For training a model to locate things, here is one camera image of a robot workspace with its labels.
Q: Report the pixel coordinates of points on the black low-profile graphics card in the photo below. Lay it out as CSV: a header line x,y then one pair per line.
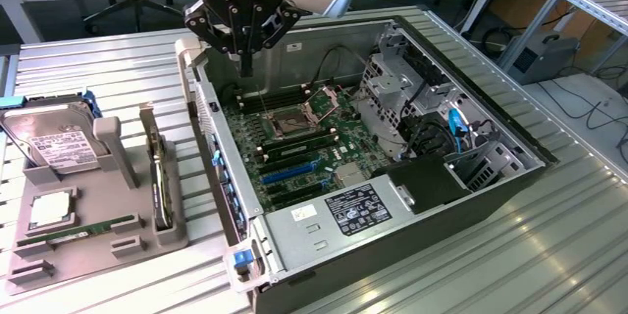
x,y
162,189

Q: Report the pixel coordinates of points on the beige case corner clamp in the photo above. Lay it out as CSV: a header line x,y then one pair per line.
x,y
241,281
185,56

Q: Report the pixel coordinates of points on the metal socket cover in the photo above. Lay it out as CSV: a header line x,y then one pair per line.
x,y
325,99

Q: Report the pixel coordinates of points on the thin locking lever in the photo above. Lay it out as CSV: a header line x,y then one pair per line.
x,y
265,104

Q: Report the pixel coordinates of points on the silver disk bay cage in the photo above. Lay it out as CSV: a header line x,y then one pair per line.
x,y
387,82

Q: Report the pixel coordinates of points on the CPU socket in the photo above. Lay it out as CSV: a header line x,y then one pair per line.
x,y
290,123

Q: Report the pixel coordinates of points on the blue disk caddy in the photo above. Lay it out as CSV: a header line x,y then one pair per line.
x,y
91,102

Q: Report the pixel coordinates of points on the green RAM stick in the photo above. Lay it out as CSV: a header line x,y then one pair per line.
x,y
295,151
74,235

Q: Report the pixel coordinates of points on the green motherboard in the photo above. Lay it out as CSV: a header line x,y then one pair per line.
x,y
343,145

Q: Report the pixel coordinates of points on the black expansion slot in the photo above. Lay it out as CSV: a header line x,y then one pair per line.
x,y
295,189
299,198
285,165

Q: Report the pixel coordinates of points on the silver hard disk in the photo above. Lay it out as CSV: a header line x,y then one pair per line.
x,y
54,137

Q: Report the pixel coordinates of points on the silver chipset heat sink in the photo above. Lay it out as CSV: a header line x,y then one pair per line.
x,y
350,175

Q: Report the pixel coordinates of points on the open black PC case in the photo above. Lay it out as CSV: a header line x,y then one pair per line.
x,y
491,115

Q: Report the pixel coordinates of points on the grey parts rack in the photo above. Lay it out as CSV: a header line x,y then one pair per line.
x,y
98,196

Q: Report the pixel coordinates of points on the black plastic fan shroud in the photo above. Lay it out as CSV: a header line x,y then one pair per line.
x,y
427,181

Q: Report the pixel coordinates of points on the grey computer tower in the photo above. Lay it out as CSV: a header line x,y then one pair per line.
x,y
545,60

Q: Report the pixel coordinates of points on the silver power supply unit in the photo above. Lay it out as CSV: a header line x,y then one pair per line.
x,y
319,233

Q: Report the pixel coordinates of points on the silver CPU chip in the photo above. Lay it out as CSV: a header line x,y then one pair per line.
x,y
50,207

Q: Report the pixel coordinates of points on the perforated metal case grille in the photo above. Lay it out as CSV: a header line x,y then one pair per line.
x,y
491,170

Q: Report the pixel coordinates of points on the blue clamp block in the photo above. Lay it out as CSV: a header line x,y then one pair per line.
x,y
242,259

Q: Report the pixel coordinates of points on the aluminium profile frame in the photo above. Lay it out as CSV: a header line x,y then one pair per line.
x,y
589,1

